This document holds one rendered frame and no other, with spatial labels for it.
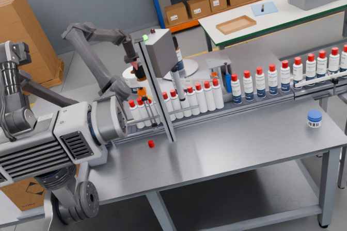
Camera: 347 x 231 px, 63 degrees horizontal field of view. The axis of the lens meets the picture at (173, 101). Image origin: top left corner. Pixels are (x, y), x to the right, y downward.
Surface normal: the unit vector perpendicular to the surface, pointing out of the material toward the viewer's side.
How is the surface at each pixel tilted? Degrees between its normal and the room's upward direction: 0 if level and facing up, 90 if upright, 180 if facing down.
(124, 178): 0
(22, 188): 90
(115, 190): 0
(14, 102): 44
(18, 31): 90
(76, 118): 0
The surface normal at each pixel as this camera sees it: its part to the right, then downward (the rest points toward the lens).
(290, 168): -0.24, -0.79
